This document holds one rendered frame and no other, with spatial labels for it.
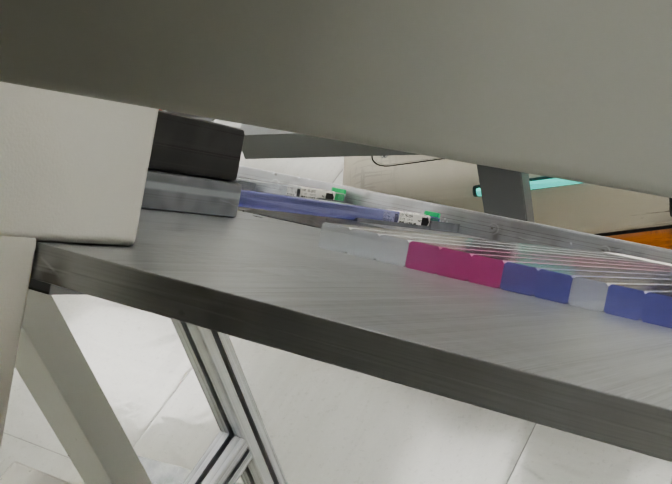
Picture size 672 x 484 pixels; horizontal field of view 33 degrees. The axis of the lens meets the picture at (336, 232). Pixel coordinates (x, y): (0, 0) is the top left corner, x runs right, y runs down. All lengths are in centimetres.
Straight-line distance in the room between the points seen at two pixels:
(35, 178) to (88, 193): 2
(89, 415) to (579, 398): 132
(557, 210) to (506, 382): 157
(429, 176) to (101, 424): 63
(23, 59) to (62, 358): 131
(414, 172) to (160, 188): 128
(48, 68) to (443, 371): 12
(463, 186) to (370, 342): 152
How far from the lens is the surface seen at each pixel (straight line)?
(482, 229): 99
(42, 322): 142
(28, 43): 16
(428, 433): 178
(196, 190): 55
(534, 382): 24
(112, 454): 160
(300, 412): 185
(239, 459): 142
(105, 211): 32
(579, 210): 181
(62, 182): 31
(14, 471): 110
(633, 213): 183
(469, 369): 24
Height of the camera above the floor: 139
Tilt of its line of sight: 41 degrees down
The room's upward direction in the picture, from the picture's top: 16 degrees counter-clockwise
